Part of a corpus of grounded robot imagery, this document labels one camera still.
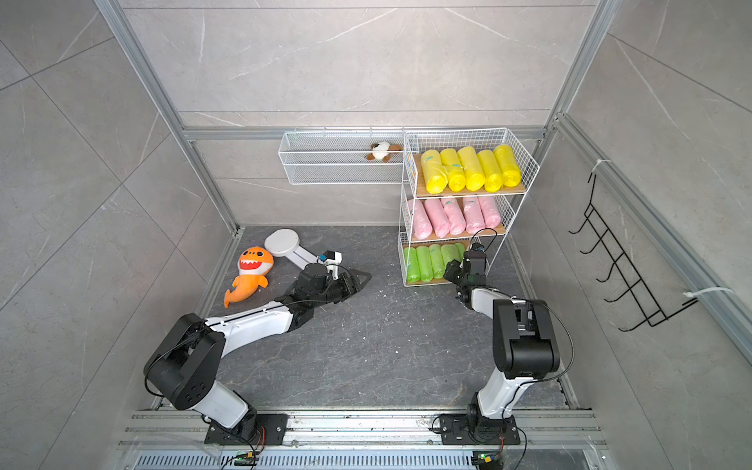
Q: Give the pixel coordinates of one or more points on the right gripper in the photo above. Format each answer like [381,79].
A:
[453,267]

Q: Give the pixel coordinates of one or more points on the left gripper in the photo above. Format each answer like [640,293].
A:
[353,282]

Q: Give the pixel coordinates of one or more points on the green roll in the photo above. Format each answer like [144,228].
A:
[412,266]
[450,253]
[425,263]
[437,261]
[461,250]

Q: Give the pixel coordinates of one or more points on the green roll bottom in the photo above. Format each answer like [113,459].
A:
[461,250]

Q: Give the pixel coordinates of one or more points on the pink roll top angled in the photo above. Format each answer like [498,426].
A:
[438,217]

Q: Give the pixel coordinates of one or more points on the yellow roll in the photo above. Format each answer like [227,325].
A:
[510,171]
[454,169]
[434,174]
[474,174]

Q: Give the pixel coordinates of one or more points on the yellow roll horizontal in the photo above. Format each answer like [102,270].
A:
[492,171]

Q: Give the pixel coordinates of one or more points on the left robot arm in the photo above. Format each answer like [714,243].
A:
[183,369]

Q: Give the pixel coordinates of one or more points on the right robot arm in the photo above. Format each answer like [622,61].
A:
[525,350]

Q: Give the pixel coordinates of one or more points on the white folding stand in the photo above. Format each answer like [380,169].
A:
[286,243]

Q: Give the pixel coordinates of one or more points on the orange shark plush toy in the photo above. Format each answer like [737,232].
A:
[253,267]

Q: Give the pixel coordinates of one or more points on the brown white plush puppy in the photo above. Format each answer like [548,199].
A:
[383,152]

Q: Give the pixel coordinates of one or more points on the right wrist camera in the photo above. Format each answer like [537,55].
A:
[476,249]

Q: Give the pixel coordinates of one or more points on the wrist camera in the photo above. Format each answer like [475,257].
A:
[332,261]
[476,249]

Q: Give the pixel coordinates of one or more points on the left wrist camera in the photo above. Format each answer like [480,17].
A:
[332,261]

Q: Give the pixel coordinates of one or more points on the white three-tier wire shelf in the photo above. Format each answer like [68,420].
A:
[509,199]

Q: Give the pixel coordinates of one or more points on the white wall wire basket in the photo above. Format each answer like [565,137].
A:
[317,157]

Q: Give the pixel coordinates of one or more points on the black wall hook rack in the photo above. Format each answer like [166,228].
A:
[622,267]

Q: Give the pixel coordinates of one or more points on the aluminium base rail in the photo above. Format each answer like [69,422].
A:
[364,439]

